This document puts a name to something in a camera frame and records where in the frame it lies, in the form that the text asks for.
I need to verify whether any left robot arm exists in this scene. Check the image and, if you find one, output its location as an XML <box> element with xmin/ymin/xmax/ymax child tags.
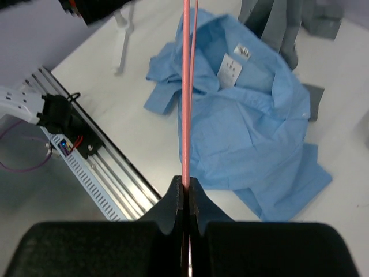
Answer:
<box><xmin>1</xmin><ymin>0</ymin><xmax>135</xmax><ymax>137</ymax></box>

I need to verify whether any metal clothes rack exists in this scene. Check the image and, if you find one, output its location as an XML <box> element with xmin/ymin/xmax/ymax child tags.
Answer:
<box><xmin>112</xmin><ymin>1</ymin><xmax>135</xmax><ymax>75</ymax></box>

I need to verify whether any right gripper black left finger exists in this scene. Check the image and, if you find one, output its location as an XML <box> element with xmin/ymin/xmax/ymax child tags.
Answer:
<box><xmin>5</xmin><ymin>176</ymin><xmax>185</xmax><ymax>276</ymax></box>

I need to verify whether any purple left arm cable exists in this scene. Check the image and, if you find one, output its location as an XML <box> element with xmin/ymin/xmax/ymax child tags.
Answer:
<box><xmin>0</xmin><ymin>119</ymin><xmax>52</xmax><ymax>174</ymax></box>

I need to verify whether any light blue shirt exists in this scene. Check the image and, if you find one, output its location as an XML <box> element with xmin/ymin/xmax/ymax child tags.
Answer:
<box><xmin>143</xmin><ymin>8</ymin><xmax>333</xmax><ymax>222</ymax></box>

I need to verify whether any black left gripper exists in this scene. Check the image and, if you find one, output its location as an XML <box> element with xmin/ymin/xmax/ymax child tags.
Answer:
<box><xmin>59</xmin><ymin>0</ymin><xmax>131</xmax><ymax>25</ymax></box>

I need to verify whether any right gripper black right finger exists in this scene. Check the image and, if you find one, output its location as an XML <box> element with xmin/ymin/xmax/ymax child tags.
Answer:
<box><xmin>189</xmin><ymin>178</ymin><xmax>359</xmax><ymax>276</ymax></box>

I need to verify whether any aluminium mounting rail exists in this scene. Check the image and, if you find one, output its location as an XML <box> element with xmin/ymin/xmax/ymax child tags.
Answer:
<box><xmin>24</xmin><ymin>68</ymin><xmax>161</xmax><ymax>220</ymax></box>

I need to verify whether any grey shirt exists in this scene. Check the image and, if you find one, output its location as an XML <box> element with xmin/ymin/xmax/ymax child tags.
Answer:
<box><xmin>238</xmin><ymin>0</ymin><xmax>344</xmax><ymax>121</ymax></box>

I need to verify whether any pink hanger of blue shirt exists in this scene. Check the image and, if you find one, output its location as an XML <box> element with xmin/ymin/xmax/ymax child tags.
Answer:
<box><xmin>182</xmin><ymin>1</ymin><xmax>199</xmax><ymax>190</ymax></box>

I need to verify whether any white slotted cable duct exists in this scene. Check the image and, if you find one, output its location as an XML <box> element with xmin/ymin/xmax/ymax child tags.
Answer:
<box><xmin>40</xmin><ymin>127</ymin><xmax>131</xmax><ymax>221</ymax></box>

